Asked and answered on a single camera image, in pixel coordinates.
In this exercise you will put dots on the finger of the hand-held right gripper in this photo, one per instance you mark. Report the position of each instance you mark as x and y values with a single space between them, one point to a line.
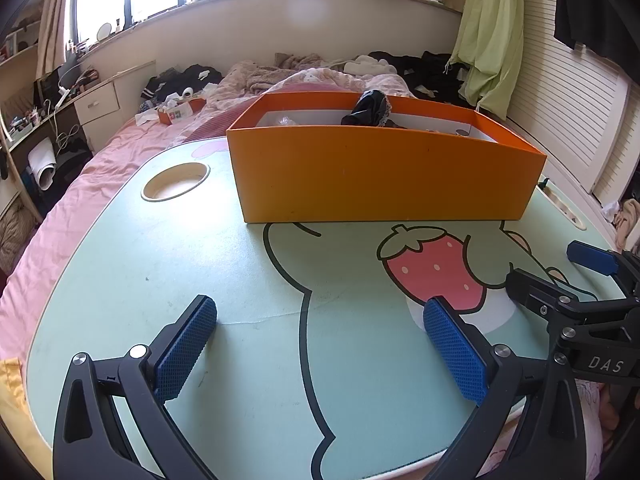
537 295
592 257

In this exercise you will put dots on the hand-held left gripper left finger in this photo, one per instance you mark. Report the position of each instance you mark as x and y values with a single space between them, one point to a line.
185 350

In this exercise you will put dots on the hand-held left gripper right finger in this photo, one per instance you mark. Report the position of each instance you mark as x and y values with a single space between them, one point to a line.
455 350

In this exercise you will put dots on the orange cardboard box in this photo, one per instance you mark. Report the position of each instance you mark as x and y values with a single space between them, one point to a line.
375 180

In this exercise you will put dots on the black lace-trimmed garment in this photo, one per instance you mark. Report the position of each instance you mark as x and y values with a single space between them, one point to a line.
365 107

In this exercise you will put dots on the green cartoon desktop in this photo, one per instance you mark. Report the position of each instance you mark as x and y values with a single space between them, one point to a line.
175 270

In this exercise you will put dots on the beige cloth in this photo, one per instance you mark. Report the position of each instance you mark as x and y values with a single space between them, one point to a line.
627 220

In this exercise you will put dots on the rose print pink cloth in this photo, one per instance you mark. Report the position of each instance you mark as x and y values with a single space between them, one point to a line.
595 410

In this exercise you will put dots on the white slatted closet door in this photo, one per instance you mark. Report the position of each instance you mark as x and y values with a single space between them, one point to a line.
560 110

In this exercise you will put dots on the yellow cloth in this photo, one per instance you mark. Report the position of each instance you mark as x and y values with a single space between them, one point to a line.
12 390

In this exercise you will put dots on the pink bed sheet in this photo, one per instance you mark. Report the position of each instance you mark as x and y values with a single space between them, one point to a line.
60 220

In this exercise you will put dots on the pink striped pillow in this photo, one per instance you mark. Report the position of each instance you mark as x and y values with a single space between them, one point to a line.
210 127

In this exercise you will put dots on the white paper roll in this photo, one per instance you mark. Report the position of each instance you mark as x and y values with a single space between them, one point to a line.
42 165

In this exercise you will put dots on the crumpled white tissue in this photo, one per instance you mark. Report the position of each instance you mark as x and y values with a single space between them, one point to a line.
147 117

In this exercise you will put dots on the orange tissue box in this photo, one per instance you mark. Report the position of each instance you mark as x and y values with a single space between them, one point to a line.
180 111

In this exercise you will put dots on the light green hanging cloth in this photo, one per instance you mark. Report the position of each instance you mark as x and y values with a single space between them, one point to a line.
487 35

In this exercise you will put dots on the black clothes pile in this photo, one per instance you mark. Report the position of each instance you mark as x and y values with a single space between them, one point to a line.
425 72

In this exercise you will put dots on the black hanging garment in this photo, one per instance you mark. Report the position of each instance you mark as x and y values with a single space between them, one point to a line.
600 5

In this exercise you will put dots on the white drawer cabinet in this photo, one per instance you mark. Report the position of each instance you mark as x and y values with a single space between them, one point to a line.
100 105

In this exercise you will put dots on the black striped clothes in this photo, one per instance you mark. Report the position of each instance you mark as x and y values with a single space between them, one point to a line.
185 79

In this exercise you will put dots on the beige plush blanket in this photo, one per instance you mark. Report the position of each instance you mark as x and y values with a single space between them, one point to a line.
255 77

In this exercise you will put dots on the white clothes pile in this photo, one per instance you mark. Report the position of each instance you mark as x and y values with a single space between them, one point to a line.
370 66

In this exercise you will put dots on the dark monitor screen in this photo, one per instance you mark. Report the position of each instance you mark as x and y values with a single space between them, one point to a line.
49 87

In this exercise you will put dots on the pink floral quilt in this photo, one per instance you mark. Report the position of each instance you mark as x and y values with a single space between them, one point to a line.
320 80

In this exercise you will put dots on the small round mirror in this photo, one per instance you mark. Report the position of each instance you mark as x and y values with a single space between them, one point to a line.
104 31

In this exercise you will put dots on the white wall shelf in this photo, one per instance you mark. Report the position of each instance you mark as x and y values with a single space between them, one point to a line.
17 50

